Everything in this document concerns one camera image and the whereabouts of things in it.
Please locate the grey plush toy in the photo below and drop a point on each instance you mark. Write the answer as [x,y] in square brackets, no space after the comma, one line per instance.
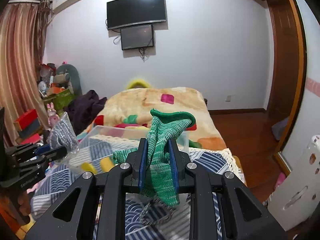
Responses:
[67,76]

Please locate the pink rabbit figure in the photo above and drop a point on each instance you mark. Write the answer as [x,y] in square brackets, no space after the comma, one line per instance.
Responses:
[53,118]

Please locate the green storage box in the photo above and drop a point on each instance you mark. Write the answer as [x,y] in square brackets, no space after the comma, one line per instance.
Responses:
[59,100]

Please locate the yellow curved cushion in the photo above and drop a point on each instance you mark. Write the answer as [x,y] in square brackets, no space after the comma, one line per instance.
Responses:
[138,83]

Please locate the small black wall monitor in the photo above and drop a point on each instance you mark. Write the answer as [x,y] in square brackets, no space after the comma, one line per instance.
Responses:
[137,37]

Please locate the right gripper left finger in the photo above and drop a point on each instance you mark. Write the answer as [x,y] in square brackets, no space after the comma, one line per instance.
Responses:
[93,207]

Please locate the striped brown curtain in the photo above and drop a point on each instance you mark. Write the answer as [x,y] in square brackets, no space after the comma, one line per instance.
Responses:
[23,37]

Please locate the red box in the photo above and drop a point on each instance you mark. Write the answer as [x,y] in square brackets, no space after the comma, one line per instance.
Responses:
[24,120]

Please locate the blue white patterned tablecloth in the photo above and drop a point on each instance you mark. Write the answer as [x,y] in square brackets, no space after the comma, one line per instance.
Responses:
[93,207]

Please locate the green knitted cloth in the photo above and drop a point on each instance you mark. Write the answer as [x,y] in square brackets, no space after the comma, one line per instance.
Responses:
[158,179]

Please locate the white wardrobe with hearts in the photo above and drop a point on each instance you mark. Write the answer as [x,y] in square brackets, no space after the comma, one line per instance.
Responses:
[307,123]

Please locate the colourful fleece blanket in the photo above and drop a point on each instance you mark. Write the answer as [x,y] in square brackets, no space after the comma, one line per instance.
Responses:
[139,106]

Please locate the dark purple clothing pile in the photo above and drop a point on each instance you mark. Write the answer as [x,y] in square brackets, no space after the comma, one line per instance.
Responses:
[84,109]

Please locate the silver scrubber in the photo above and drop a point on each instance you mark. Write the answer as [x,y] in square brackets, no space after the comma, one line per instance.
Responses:
[63,135]

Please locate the large black wall television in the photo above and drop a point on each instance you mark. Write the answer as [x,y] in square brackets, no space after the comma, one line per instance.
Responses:
[124,13]

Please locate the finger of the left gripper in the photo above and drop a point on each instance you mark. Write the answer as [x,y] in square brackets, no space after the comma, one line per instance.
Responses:
[56,154]
[42,149]

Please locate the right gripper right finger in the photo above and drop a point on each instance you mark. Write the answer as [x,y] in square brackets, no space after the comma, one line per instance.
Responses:
[222,207]

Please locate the yellow green sponge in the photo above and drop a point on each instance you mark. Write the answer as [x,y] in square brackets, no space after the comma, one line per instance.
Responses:
[106,164]

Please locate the white wall socket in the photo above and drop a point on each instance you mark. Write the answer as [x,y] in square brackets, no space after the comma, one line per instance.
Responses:
[228,98]

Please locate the clear plastic storage box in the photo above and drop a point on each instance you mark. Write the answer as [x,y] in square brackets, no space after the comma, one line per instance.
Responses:
[102,141]

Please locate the wooden door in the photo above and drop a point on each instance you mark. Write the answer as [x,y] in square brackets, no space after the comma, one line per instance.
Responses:
[289,69]

